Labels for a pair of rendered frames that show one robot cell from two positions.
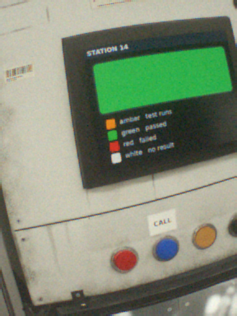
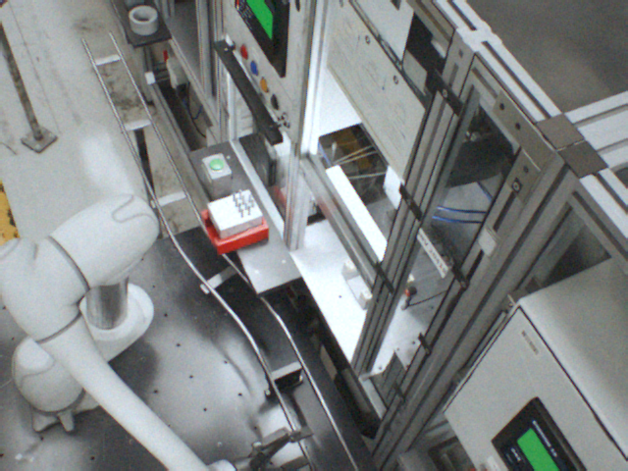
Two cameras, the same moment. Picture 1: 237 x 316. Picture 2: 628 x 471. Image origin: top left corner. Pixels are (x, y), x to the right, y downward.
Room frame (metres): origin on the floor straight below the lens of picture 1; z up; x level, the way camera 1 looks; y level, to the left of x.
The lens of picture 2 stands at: (1.01, -1.30, 2.64)
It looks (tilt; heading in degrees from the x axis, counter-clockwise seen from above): 57 degrees down; 73
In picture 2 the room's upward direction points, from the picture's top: 9 degrees clockwise
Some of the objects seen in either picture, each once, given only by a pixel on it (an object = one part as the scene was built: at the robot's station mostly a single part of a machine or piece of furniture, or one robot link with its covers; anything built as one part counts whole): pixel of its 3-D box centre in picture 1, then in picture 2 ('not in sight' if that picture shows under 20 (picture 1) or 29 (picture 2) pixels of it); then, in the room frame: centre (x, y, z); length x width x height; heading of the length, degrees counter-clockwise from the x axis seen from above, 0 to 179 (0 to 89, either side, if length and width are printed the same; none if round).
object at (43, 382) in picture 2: not in sight; (48, 366); (0.59, -0.49, 0.85); 0.18 x 0.16 x 0.22; 35
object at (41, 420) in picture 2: not in sight; (59, 393); (0.59, -0.52, 0.71); 0.22 x 0.18 x 0.06; 106
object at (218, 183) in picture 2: not in sight; (220, 177); (1.10, -0.02, 0.97); 0.08 x 0.08 x 0.12; 16
